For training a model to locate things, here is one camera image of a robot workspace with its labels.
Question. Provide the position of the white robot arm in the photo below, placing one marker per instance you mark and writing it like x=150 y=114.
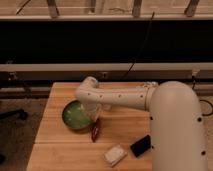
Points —
x=176 y=122

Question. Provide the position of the dark red pepper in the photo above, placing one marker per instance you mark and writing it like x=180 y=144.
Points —
x=95 y=131

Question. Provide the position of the white rectangular block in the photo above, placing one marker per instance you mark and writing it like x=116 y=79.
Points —
x=114 y=155

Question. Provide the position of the black office chair base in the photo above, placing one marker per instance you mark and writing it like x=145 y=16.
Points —
x=20 y=113

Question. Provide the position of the green ceramic bowl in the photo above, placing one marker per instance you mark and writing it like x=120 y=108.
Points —
x=74 y=116

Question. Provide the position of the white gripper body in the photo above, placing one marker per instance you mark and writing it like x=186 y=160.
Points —
x=92 y=110

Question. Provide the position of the black rectangular block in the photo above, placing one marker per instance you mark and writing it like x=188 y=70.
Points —
x=141 y=146

